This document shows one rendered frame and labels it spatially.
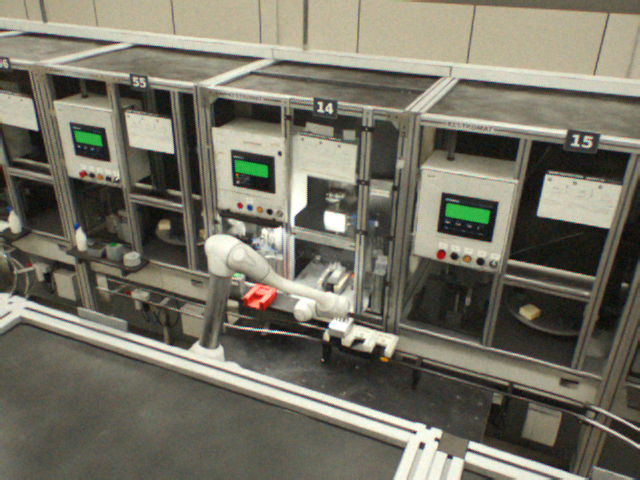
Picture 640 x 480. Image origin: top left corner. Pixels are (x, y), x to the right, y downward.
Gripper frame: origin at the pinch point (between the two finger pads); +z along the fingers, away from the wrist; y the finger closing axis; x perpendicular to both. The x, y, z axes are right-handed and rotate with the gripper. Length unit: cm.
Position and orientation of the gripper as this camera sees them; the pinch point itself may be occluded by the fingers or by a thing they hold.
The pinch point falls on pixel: (330, 278)
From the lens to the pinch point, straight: 334.0
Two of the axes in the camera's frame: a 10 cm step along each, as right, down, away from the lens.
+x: -9.2, -2.0, 3.5
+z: 4.0, -4.3, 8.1
